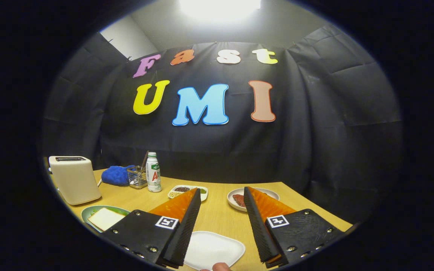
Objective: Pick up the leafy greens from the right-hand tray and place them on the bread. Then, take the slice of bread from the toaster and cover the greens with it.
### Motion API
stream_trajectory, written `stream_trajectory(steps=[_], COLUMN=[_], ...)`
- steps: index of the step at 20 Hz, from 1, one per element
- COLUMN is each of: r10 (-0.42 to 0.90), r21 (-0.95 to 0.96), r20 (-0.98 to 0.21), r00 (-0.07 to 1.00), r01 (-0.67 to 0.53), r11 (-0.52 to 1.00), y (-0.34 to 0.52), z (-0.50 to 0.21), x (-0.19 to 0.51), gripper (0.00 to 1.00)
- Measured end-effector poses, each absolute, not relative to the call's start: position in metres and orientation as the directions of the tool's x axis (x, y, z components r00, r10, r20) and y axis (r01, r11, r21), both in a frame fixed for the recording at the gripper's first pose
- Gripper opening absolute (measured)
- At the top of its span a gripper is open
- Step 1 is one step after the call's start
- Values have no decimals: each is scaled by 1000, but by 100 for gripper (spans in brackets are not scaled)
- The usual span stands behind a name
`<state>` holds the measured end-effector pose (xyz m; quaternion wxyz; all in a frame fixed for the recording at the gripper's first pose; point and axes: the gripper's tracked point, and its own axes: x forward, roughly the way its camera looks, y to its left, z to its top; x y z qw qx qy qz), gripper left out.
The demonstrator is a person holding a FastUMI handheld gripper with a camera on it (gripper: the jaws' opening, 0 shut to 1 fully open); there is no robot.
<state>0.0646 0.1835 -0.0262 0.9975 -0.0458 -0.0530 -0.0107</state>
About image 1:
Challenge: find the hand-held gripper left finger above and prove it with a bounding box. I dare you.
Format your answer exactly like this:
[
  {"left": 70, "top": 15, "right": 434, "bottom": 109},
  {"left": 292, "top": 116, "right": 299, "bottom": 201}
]
[{"left": 102, "top": 188, "right": 202, "bottom": 269}]

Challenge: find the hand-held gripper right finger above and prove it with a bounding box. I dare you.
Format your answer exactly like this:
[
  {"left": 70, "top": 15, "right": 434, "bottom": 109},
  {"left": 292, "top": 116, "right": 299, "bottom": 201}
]
[{"left": 243, "top": 186, "right": 345, "bottom": 268}]

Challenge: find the toasted bread slice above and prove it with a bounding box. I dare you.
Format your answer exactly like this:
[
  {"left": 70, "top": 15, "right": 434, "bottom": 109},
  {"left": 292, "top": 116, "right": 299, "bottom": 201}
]
[{"left": 87, "top": 207, "right": 126, "bottom": 231}]

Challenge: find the small white dish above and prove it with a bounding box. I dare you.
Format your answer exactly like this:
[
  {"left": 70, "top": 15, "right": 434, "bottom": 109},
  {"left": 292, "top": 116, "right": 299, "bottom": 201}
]
[{"left": 183, "top": 231, "right": 246, "bottom": 271}]

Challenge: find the white bowl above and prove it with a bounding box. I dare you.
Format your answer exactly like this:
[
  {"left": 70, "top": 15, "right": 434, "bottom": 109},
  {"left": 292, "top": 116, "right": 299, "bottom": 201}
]
[{"left": 227, "top": 187, "right": 280, "bottom": 212}]

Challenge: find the white divided bean dish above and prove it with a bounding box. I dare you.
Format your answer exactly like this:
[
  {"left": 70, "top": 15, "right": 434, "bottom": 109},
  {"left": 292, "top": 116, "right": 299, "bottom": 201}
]
[{"left": 168, "top": 185, "right": 208, "bottom": 202}]

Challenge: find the white drink bottle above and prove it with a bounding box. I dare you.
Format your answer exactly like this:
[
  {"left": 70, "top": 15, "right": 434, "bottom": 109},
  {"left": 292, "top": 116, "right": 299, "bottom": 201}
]
[{"left": 145, "top": 152, "right": 162, "bottom": 193}]

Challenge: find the blue cloth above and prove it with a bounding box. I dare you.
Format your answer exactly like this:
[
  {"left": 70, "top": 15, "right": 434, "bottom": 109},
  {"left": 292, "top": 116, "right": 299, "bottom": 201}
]
[{"left": 101, "top": 165, "right": 136, "bottom": 187}]

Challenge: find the pale green plate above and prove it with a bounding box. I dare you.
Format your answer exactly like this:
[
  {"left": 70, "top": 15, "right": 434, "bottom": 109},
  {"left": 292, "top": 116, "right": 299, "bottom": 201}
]
[{"left": 81, "top": 205, "right": 131, "bottom": 233}]

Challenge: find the black backdrop cloth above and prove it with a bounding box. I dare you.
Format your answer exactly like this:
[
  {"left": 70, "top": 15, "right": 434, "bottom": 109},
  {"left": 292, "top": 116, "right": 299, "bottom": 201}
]
[{"left": 42, "top": 23, "right": 404, "bottom": 224}]

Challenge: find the white toaster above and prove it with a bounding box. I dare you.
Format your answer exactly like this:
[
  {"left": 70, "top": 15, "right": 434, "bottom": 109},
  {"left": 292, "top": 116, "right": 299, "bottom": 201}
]
[{"left": 48, "top": 155, "right": 102, "bottom": 206}]

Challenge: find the wire utensil holder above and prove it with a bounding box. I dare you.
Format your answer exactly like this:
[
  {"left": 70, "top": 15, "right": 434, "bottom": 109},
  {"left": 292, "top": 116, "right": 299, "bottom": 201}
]
[{"left": 127, "top": 166, "right": 148, "bottom": 189}]

